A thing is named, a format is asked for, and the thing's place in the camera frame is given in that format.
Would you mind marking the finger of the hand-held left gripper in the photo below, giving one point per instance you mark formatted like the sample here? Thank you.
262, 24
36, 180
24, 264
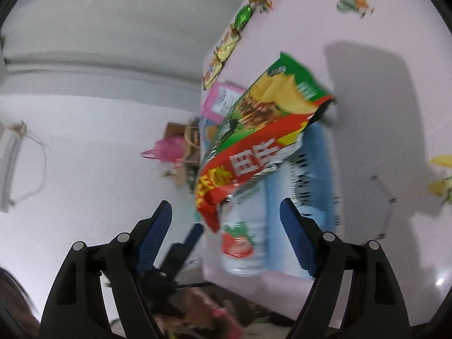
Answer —
194, 236

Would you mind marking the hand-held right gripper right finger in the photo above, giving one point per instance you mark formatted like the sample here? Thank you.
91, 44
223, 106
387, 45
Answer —
300, 240

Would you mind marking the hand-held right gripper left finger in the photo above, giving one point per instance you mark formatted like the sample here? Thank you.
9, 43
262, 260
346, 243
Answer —
155, 236

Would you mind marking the white strawberry drink can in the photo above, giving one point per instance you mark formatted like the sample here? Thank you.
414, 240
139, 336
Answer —
243, 250

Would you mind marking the light blue plastic pack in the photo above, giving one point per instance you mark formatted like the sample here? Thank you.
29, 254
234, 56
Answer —
317, 169

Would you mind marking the green and red chip bag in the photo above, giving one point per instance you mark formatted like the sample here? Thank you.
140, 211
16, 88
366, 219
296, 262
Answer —
268, 113

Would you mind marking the pink snack packet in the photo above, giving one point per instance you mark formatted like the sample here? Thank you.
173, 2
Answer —
215, 102

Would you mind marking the brown cardboard box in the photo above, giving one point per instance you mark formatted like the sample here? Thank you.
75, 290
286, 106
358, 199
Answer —
183, 169

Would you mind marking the plain pink plastic bag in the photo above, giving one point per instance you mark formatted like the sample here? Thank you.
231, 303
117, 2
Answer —
166, 150

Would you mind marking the pink printed tablecloth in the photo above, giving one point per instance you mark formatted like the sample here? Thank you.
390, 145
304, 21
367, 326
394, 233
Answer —
370, 113

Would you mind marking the yellow biscuit packet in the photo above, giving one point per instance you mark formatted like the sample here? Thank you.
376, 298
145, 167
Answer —
227, 47

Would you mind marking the grey curtain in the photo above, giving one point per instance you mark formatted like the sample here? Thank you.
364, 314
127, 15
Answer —
106, 24

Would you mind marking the green foil wrapper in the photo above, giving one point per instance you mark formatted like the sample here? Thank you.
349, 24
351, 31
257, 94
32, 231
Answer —
243, 16

